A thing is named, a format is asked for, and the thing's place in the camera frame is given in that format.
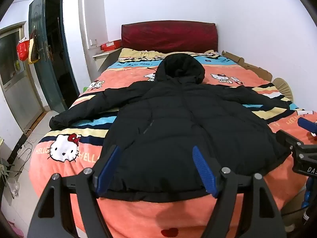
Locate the white bedside cabinet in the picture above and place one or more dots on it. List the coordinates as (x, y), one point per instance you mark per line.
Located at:
(101, 59)

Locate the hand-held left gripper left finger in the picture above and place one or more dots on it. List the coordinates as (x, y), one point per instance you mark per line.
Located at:
(107, 171)

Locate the brown cardboard sheet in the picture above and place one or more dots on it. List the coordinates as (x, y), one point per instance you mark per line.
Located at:
(262, 73)

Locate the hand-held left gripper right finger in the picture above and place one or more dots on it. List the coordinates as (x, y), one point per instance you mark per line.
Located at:
(204, 171)

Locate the red flat box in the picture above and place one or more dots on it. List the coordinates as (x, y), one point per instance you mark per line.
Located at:
(111, 45)

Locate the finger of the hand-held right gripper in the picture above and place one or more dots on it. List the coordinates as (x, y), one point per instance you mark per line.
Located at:
(307, 126)
(287, 138)

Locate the clear plastic bottle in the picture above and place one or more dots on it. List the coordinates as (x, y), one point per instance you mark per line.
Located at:
(13, 188)

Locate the woven straw fan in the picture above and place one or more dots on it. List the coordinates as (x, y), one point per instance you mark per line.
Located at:
(284, 86)

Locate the cartoon cat printed blanket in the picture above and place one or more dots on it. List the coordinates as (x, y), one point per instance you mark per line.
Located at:
(138, 215)

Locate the black hooded puffer jacket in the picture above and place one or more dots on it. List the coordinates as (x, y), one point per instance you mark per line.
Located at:
(173, 129)

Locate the dark green door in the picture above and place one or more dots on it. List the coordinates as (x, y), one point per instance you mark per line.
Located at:
(42, 79)

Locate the black metal frame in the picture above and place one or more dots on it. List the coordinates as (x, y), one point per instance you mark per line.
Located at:
(18, 146)

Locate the dark red padded headboard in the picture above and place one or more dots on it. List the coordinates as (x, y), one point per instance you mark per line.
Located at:
(168, 36)

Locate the yellow brown hanging bag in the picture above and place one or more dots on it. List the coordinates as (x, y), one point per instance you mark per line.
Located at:
(33, 54)

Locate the white wall switch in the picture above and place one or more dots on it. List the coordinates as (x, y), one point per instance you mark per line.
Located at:
(93, 42)

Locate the small green object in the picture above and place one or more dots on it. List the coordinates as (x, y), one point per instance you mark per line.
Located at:
(85, 89)

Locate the grey metal framed door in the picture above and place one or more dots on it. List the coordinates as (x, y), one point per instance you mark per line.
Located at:
(17, 91)

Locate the red plastic bag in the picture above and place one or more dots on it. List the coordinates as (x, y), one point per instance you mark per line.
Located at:
(23, 50)

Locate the green potted plant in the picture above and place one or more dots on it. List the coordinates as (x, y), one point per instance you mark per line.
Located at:
(3, 168)

